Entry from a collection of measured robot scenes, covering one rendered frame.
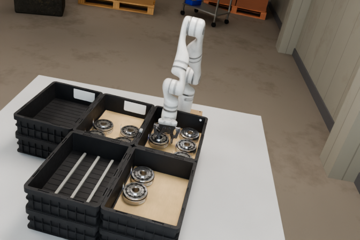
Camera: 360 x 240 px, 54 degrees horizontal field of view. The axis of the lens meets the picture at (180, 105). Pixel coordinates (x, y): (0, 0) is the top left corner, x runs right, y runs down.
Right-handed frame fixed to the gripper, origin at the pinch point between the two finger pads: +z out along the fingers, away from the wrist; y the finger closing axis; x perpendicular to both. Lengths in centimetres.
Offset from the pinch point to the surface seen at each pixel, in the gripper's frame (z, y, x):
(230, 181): 15.2, -37.5, 5.2
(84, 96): -3, 49, -24
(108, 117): 2.2, 33.0, -16.0
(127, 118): 2.2, 22.8, -17.5
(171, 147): 2.2, -4.0, 1.7
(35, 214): 5, 44, 55
